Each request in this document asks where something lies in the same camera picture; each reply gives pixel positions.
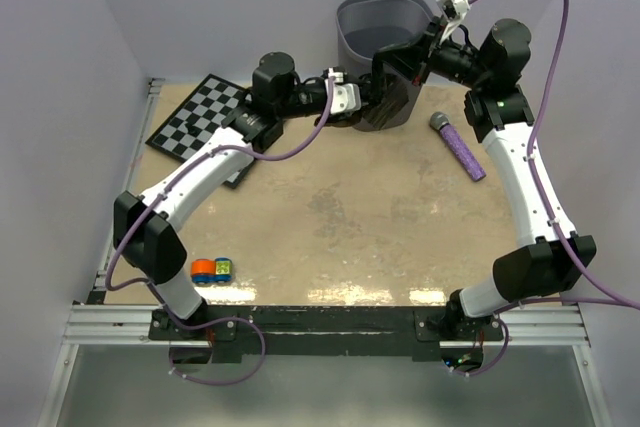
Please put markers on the black plastic trash bag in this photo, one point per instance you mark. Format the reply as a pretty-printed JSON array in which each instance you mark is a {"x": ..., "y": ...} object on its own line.
[{"x": 397, "y": 100}]

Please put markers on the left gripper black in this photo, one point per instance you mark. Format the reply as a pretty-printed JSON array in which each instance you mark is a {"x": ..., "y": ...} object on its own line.
[{"x": 362, "y": 82}]

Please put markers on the grey plastic trash bin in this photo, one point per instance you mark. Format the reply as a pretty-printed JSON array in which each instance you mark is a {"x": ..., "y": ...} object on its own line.
[{"x": 365, "y": 26}]

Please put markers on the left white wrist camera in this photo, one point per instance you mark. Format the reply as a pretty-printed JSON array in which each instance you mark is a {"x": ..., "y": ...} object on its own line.
[{"x": 343, "y": 96}]

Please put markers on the aluminium rail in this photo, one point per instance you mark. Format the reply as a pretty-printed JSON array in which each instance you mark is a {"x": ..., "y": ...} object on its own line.
[
  {"x": 115, "y": 324},
  {"x": 112, "y": 252}
]

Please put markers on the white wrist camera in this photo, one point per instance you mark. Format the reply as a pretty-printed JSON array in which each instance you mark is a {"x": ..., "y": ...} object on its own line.
[
  {"x": 343, "y": 96},
  {"x": 454, "y": 12}
]

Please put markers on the aluminium left side rail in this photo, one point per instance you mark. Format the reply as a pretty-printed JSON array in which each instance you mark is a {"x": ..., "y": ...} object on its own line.
[{"x": 112, "y": 252}]

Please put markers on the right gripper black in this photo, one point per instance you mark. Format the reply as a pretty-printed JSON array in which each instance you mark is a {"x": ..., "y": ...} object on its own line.
[{"x": 410, "y": 60}]

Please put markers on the purple glitter toy microphone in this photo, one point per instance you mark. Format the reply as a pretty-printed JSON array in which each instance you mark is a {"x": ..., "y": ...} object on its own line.
[{"x": 441, "y": 124}]

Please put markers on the black white chessboard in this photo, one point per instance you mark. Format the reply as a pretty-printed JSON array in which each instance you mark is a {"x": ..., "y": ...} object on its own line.
[{"x": 206, "y": 106}]

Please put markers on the orange blue toy car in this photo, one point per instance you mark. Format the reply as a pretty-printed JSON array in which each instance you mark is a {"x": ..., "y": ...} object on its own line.
[{"x": 212, "y": 271}]

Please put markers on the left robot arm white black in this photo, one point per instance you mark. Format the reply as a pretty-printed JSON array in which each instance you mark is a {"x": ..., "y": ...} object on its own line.
[{"x": 278, "y": 117}]

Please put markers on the aluminium front rail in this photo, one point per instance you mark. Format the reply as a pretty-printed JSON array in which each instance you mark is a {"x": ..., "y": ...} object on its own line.
[{"x": 115, "y": 324}]

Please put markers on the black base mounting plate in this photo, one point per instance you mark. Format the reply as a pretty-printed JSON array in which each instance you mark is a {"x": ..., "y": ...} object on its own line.
[{"x": 366, "y": 331}]

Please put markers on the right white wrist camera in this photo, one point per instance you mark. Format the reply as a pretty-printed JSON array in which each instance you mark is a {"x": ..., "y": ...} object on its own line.
[{"x": 454, "y": 12}]

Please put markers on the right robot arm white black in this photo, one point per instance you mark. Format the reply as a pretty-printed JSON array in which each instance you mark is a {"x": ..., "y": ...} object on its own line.
[{"x": 502, "y": 120}]

